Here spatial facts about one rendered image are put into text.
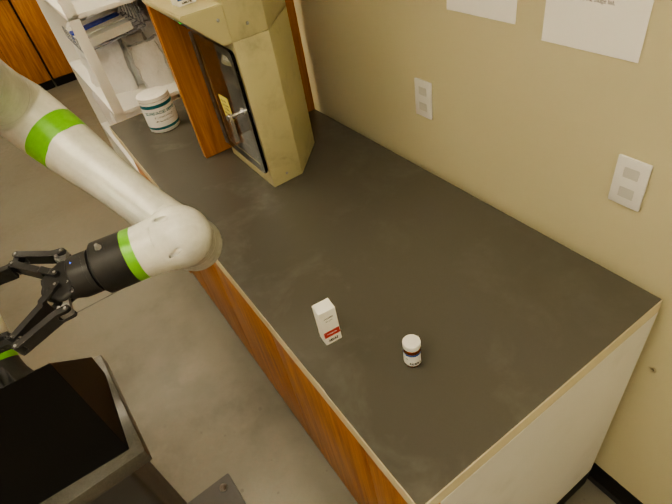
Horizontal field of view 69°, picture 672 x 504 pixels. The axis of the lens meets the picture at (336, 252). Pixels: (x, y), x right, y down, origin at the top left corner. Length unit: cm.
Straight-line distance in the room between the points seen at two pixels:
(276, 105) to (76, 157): 69
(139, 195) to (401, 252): 67
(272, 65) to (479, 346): 95
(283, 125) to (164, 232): 83
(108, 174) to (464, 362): 80
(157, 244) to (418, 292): 64
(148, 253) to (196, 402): 156
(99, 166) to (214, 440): 145
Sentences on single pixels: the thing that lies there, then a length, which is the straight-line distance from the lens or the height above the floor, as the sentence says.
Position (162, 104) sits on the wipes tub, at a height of 105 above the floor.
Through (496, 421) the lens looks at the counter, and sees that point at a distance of 102.
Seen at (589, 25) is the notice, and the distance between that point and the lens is 114.
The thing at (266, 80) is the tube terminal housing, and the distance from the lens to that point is 152.
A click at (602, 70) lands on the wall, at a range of 115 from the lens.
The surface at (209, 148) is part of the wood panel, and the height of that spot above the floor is 97.
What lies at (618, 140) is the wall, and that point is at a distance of 118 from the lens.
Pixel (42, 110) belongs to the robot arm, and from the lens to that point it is 110.
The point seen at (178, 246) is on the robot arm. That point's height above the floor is 135.
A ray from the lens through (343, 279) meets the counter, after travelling 127.
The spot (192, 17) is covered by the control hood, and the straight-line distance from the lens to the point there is 140.
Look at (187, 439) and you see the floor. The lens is 228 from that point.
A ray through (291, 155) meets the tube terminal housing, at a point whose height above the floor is 102.
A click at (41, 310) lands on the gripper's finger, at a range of 92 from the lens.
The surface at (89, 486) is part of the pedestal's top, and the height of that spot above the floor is 94.
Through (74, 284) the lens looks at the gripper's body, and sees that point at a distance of 90.
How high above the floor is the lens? 183
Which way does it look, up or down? 42 degrees down
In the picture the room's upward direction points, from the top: 12 degrees counter-clockwise
